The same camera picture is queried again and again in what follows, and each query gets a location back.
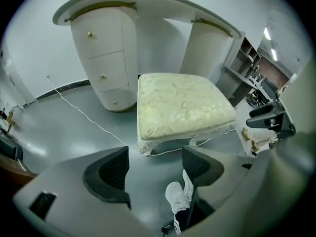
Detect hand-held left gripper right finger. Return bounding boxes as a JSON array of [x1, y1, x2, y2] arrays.
[[181, 145, 225, 189]]

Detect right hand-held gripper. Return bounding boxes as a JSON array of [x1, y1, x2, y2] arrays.
[[246, 101, 296, 141]]

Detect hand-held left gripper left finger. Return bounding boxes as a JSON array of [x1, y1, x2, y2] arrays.
[[82, 146, 131, 209]]

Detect cream upholstered stool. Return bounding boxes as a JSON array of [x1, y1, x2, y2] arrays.
[[137, 72, 238, 157]]

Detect white curved vanity desk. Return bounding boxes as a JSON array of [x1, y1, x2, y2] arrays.
[[52, 0, 246, 113]]

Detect person's left white shoe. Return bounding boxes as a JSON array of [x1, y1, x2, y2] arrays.
[[165, 170, 195, 215]]

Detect grey wooden shelf desk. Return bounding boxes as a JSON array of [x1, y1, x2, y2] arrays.
[[214, 36, 263, 109]]

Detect person's black striped trousers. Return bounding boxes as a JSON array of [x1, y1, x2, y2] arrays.
[[173, 205, 198, 235]]

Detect black power adapter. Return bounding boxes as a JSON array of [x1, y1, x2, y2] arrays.
[[161, 220, 175, 234]]

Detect white floor cable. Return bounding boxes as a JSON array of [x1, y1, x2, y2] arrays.
[[45, 72, 237, 156]]

